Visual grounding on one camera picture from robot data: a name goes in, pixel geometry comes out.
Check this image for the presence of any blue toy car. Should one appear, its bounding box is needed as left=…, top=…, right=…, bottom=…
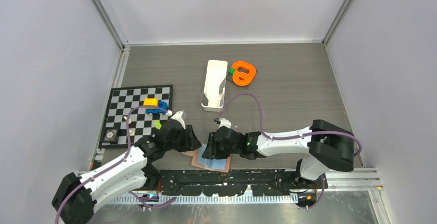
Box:
left=146, top=100, right=169, bottom=115

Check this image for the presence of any brown leather card holder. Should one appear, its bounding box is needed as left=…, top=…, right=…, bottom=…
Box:
left=182, top=144, right=230, bottom=173

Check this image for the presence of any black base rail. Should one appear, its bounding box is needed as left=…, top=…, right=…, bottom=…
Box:
left=152, top=169, right=322, bottom=197

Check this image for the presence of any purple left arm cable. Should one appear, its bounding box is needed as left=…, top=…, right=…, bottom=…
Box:
left=54, top=106, right=178, bottom=224

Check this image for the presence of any cream chess pawn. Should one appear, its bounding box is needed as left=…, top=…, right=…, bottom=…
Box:
left=123, top=116, right=132, bottom=124

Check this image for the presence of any yellow toy brick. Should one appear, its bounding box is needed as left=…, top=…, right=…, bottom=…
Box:
left=143, top=98, right=159, bottom=110

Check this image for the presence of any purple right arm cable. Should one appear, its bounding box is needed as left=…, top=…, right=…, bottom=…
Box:
left=218, top=93, right=363, bottom=158

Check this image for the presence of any poker chip in case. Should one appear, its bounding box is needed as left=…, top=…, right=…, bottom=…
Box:
left=103, top=128, right=119, bottom=144

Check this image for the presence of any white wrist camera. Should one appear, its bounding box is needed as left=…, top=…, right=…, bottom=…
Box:
left=214, top=117, right=231, bottom=129
left=169, top=110, right=187, bottom=129

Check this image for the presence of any white plastic tray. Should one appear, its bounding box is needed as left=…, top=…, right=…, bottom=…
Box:
left=201, top=60, right=228, bottom=112

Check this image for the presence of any green small cube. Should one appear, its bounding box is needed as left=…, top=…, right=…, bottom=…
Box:
left=228, top=67, right=236, bottom=75

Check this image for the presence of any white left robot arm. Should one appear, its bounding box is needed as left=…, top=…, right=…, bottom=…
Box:
left=52, top=119, right=201, bottom=223

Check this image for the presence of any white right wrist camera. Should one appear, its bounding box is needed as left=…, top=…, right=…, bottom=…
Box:
left=214, top=117, right=231, bottom=129

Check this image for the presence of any orange plastic ring toy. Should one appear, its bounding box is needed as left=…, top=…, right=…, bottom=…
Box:
left=231, top=61, right=257, bottom=87

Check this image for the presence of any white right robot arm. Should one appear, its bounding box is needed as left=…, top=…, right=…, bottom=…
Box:
left=202, top=119, right=356, bottom=188

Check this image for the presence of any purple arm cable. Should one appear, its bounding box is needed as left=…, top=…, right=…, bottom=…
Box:
left=218, top=93, right=363, bottom=158
left=54, top=106, right=178, bottom=224

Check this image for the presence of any green rectangular block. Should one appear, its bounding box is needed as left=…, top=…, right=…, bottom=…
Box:
left=153, top=120, right=162, bottom=130

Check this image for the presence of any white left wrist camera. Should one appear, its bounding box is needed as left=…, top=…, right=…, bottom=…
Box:
left=169, top=110, right=187, bottom=129

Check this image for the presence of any black white chessboard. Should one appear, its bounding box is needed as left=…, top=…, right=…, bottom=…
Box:
left=99, top=84, right=173, bottom=148

